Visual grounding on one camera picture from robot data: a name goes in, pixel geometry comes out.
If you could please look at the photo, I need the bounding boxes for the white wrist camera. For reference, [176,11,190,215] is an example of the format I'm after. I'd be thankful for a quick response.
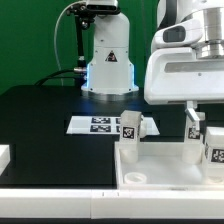
[151,19,203,51]

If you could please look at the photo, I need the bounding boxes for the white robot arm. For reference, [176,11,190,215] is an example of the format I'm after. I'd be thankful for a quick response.
[82,0,224,134]

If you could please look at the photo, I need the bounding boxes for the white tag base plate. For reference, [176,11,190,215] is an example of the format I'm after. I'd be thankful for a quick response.
[65,116,161,136]

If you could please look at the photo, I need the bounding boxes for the white obstacle fence rail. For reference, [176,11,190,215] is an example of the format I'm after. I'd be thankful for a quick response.
[0,144,224,220]

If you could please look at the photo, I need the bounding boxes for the grey cable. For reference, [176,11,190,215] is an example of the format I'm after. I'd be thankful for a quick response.
[53,0,87,87]

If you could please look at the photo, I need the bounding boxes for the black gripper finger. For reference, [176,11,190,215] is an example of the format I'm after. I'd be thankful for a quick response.
[184,100,202,139]

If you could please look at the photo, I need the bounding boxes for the white square tabletop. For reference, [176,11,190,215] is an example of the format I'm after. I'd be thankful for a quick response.
[114,142,224,191]

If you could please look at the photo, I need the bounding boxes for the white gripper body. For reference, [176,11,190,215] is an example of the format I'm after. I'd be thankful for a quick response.
[144,47,224,105]

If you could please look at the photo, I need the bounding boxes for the black cables bundle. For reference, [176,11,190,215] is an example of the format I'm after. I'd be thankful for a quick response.
[34,68,88,88]

